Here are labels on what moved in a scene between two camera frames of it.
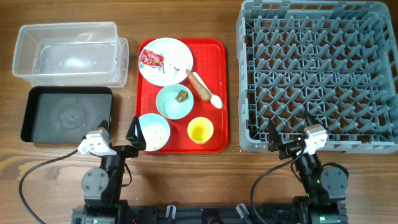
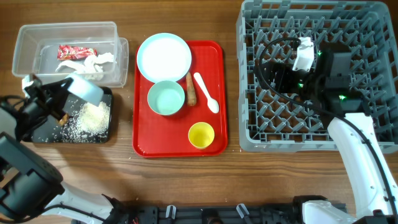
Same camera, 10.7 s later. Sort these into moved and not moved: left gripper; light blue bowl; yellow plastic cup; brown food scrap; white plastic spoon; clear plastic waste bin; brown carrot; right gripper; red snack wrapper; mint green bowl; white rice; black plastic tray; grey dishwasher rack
Moved: white rice; right gripper; brown carrot; yellow plastic cup; left gripper; mint green bowl; light blue bowl; red snack wrapper; white plastic spoon; brown food scrap
Not moved: clear plastic waste bin; grey dishwasher rack; black plastic tray
